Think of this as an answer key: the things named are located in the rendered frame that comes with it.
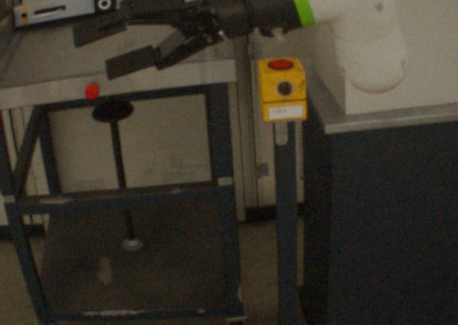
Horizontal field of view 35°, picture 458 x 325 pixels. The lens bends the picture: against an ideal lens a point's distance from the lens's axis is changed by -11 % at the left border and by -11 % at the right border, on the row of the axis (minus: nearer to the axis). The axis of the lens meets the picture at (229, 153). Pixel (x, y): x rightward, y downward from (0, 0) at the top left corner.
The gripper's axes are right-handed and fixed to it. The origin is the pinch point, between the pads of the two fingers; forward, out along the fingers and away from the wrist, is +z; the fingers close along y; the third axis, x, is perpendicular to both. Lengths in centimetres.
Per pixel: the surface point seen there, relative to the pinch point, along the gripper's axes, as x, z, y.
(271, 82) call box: 6, -18, 48
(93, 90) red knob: 20, 19, 58
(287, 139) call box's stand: -2, -17, 59
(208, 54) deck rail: 23, -5, 67
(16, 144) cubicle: 42, 73, 132
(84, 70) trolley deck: 26, 21, 61
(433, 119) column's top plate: -3, -49, 71
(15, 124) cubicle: 47, 70, 128
